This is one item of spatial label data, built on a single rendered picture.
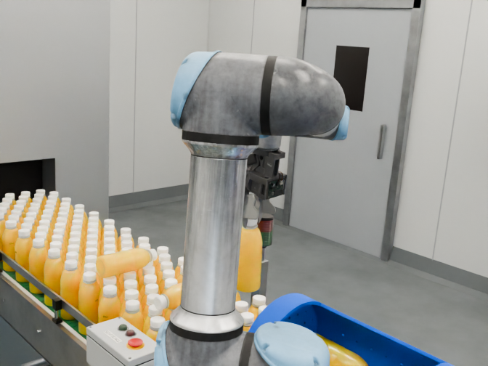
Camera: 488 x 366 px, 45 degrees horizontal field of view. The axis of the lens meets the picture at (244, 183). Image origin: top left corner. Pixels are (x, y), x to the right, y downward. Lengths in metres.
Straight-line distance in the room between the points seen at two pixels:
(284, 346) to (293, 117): 0.33
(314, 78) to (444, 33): 4.13
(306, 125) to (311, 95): 0.05
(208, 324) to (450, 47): 4.21
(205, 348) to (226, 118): 0.34
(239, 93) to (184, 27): 5.71
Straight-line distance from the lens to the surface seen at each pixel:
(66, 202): 2.64
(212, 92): 0.82
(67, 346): 1.99
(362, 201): 5.34
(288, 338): 0.91
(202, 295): 0.88
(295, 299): 1.43
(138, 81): 6.19
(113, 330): 1.55
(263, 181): 1.36
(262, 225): 1.94
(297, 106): 0.81
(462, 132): 4.86
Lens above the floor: 1.83
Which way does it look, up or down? 14 degrees down
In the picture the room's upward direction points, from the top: 4 degrees clockwise
